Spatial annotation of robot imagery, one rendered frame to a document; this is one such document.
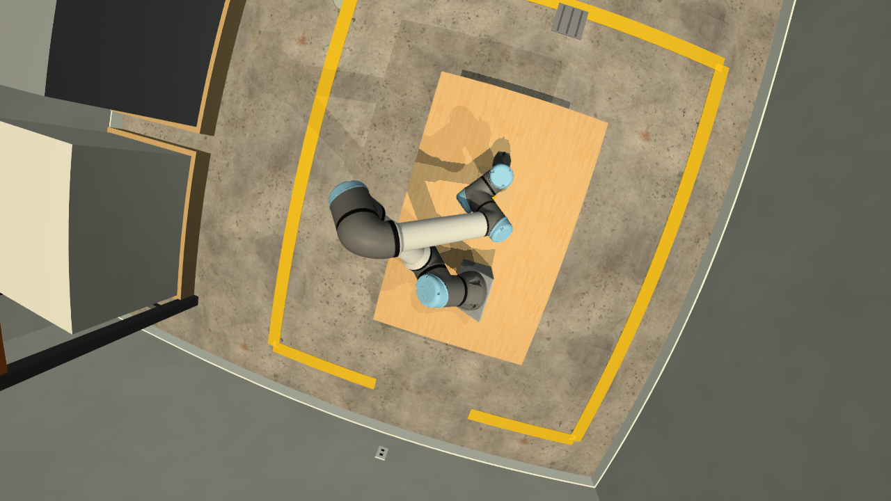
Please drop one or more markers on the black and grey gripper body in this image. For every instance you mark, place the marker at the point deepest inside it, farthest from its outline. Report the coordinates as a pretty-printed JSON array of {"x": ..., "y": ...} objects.
[{"x": 502, "y": 158}]

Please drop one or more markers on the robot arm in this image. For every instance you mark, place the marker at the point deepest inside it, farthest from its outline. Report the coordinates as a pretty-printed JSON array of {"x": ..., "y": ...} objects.
[{"x": 364, "y": 229}]

